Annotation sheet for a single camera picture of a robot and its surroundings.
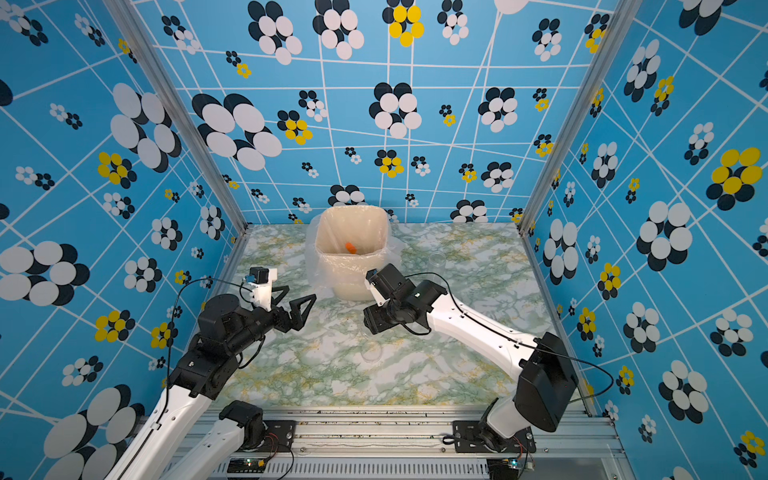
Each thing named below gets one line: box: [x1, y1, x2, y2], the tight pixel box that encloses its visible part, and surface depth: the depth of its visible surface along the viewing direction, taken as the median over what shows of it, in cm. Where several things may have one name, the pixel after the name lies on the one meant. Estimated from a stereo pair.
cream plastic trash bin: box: [315, 206, 389, 302], surface depth 92 cm
